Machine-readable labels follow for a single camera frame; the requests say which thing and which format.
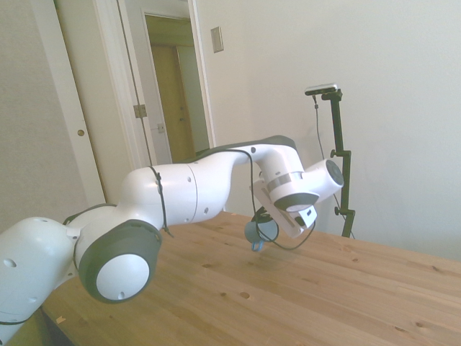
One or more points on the brass round door pull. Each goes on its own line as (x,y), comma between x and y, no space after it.
(80,132)

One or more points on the silver exterior camera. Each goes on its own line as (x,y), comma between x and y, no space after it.
(321,89)

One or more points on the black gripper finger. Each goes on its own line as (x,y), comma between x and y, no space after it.
(268,212)
(258,217)

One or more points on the black camera stand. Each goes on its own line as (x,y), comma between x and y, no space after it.
(342,162)

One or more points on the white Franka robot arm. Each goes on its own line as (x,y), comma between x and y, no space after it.
(173,194)

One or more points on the white sliding closet door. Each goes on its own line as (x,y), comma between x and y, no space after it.
(72,90)

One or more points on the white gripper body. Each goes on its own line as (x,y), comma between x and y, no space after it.
(279,216)

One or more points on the blue mug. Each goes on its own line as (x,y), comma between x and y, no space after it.
(260,232)

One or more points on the white open door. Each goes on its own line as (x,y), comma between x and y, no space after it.
(119,72)

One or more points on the beige wall switch plate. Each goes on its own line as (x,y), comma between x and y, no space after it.
(217,39)

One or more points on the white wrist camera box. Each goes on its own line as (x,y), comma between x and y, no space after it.
(307,215)

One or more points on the metal door hinge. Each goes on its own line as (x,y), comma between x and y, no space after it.
(140,110)

